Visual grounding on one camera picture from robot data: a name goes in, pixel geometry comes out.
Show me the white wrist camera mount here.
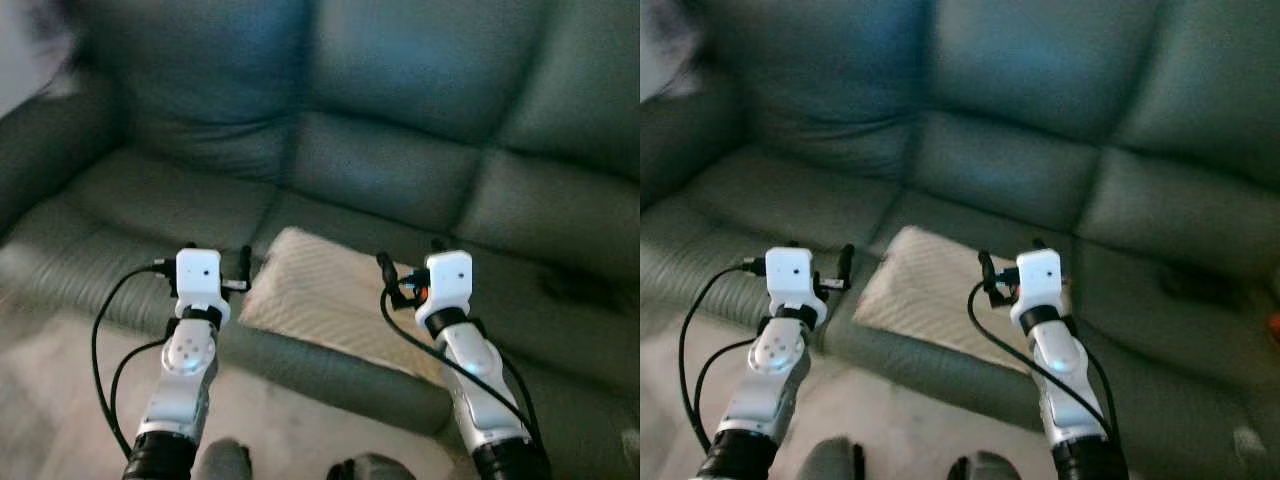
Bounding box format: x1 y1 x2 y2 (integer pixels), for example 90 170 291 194
1008 248 1064 331
764 247 830 327
174 248 232 327
414 250 474 333

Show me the long black left arm cable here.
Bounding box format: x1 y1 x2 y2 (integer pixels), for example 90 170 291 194
90 260 179 459
677 258 769 453

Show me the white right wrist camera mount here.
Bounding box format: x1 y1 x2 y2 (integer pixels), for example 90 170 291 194
1008 248 1064 331
414 250 474 333

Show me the green leather sofa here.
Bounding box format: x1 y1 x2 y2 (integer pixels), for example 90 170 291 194
0 0 641 480
640 0 1280 480

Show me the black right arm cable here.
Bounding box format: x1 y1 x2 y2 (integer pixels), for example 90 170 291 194
379 288 546 451
966 282 1123 441

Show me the grey robot leg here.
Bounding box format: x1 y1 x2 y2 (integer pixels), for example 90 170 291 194
193 437 253 480
795 436 867 480
327 452 418 480
947 451 1033 480

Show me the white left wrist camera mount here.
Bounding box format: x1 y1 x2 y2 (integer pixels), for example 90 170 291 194
174 248 232 327
764 247 830 327

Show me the cream striped cushion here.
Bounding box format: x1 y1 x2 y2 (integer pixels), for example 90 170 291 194
240 226 453 386
853 225 1073 377

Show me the grey right robot leg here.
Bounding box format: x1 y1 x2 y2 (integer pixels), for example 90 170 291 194
947 451 1033 480
327 452 418 480

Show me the grey left robot leg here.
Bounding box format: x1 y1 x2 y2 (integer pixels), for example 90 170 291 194
795 436 867 480
193 437 253 480

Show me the short black left arm cable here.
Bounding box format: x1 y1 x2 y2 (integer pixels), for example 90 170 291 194
692 336 761 451
108 338 171 456

